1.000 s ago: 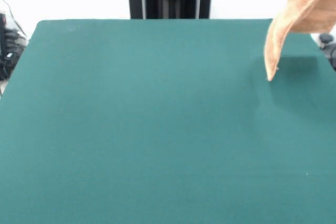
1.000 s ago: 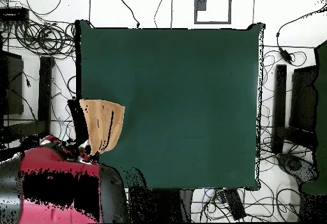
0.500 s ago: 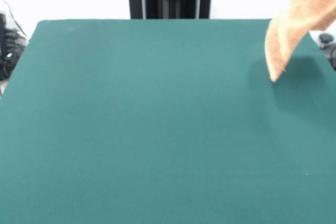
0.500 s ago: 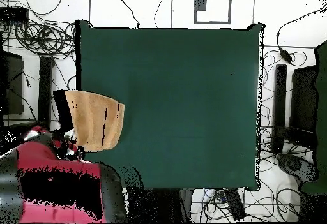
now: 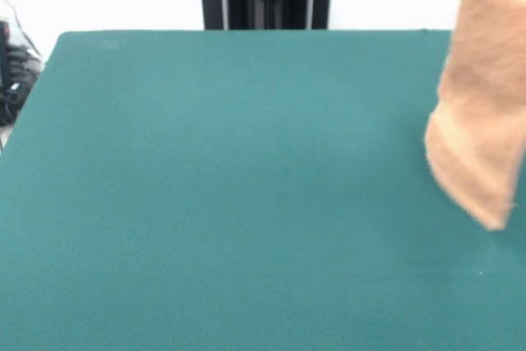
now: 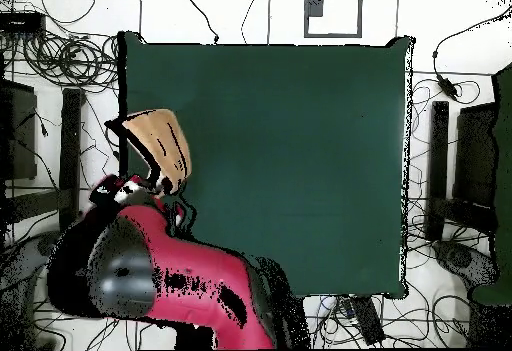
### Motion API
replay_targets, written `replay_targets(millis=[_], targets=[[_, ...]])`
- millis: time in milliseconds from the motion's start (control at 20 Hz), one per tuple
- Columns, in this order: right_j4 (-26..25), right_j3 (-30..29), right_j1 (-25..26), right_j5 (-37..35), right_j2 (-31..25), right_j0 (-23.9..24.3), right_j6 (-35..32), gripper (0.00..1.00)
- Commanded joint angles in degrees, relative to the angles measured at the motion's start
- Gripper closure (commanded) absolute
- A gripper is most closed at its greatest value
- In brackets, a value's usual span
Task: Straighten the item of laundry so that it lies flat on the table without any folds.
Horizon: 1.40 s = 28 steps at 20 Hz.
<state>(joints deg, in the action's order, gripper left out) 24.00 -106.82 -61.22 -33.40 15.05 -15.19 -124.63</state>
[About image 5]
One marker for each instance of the black device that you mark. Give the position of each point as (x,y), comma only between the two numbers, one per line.
(3,51)

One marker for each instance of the tan towel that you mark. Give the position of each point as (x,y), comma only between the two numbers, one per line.
(481,100)

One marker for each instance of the dark green tablecloth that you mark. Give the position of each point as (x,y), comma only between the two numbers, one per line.
(226,182)

